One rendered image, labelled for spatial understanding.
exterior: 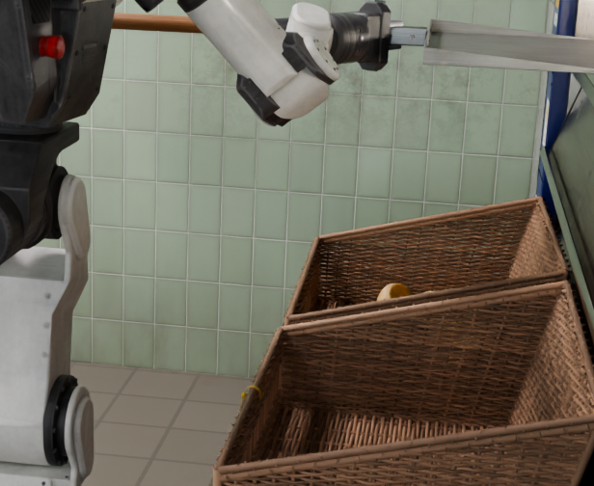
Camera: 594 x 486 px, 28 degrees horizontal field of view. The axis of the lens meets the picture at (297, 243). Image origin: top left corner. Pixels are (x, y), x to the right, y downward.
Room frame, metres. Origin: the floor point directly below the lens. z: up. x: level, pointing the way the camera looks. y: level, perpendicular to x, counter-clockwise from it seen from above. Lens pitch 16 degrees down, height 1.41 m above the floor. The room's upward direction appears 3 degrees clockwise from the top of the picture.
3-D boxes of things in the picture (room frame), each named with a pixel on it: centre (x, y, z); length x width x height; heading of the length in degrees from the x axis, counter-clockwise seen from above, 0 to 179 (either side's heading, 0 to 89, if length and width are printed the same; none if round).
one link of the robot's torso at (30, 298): (1.76, 0.41, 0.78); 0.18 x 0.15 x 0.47; 84
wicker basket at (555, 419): (1.62, -0.18, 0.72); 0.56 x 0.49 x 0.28; 173
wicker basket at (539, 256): (2.22, -0.25, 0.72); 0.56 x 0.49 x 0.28; 174
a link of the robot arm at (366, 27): (2.14, -0.09, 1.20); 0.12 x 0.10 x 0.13; 138
